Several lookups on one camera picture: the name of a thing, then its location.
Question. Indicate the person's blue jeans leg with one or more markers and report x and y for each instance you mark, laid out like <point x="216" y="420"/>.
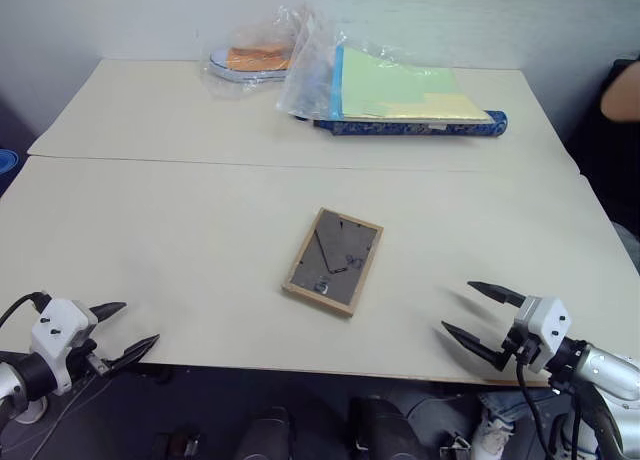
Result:
<point x="510" y="402"/>

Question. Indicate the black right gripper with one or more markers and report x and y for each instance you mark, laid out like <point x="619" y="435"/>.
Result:
<point x="520" y="351"/>

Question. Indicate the person's white shoe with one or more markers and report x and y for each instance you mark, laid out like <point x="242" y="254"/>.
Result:
<point x="492" y="440"/>

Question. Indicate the clear plastic bag around paper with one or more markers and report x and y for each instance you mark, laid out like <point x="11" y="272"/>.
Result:
<point x="310" y="80"/>

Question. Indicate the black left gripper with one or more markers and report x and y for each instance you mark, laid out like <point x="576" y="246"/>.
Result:
<point x="86" y="356"/>

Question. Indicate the white and orange sneaker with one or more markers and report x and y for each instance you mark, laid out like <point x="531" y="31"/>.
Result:
<point x="250" y="60"/>

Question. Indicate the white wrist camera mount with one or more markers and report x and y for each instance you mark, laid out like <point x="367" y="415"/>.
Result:
<point x="545" y="325"/>
<point x="60" y="322"/>

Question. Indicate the clear plastic bag around sneaker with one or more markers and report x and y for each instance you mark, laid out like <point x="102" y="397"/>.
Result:
<point x="235" y="87"/>

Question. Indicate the green and yellow paper stack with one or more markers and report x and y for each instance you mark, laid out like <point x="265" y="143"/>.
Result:
<point x="400" y="95"/>

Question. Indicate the wooden picture frame face down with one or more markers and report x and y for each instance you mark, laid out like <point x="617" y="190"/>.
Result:
<point x="345" y="260"/>

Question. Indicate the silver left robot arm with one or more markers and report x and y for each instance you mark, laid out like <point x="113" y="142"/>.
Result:
<point x="22" y="375"/>

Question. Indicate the person's black top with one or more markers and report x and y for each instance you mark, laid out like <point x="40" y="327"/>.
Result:
<point x="607" y="170"/>

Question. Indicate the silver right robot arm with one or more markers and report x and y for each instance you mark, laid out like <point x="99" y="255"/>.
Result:
<point x="607" y="370"/>

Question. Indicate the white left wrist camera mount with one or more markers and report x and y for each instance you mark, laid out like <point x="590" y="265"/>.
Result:
<point x="60" y="322"/>

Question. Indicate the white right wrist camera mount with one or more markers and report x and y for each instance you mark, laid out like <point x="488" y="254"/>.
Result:
<point x="545" y="325"/>

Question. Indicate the blue round object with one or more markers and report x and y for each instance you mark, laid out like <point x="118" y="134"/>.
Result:
<point x="7" y="167"/>

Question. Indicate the blue patterned roll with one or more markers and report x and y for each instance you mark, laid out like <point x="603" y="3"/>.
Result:
<point x="400" y="129"/>

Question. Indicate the dark rounded shape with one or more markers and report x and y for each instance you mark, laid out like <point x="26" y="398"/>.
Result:
<point x="265" y="435"/>

